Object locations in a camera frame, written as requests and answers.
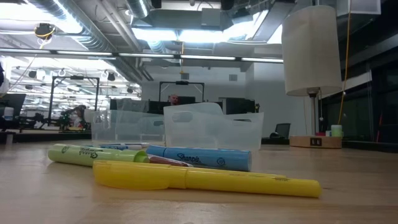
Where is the navy cap Expo marker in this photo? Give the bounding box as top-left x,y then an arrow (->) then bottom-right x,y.
107,142 -> 150,147

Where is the yellow hanging cable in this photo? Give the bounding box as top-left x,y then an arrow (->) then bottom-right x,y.
337,0 -> 352,125

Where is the black desk monitor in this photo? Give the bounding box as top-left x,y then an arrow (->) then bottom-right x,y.
0,93 -> 27,118
225,97 -> 256,115

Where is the black yellow cord reel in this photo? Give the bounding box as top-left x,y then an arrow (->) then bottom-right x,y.
34,22 -> 57,40

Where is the clear plastic bin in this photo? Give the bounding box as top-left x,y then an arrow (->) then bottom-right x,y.
91,109 -> 165,144

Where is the silver air duct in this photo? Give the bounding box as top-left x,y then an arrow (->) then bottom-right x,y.
126,0 -> 150,19

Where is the black office chair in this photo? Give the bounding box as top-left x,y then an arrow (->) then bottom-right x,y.
269,123 -> 292,145

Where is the brown cap Expo marker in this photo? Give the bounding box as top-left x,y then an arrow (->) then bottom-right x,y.
148,154 -> 194,168

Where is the white container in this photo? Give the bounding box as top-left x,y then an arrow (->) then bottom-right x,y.
3,106 -> 15,121

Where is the frosted plastic bin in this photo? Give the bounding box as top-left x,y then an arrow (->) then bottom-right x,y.
163,102 -> 264,152

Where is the green cup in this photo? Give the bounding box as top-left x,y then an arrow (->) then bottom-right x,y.
330,124 -> 343,138

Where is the teal cap Expo marker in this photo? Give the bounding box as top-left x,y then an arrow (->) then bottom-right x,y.
99,144 -> 144,151

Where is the black frame stand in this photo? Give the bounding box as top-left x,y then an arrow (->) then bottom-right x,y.
48,76 -> 100,127
159,81 -> 205,103

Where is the white shade lamp wooden base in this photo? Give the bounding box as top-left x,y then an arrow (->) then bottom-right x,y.
281,4 -> 343,149

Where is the linear ceiling light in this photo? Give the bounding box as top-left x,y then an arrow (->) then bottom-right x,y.
0,48 -> 284,63

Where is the blue Sharpie highlighter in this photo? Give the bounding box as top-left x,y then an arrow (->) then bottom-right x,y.
146,144 -> 252,172

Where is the light green Sharpie highlighter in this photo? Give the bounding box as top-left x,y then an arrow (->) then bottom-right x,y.
47,143 -> 150,167

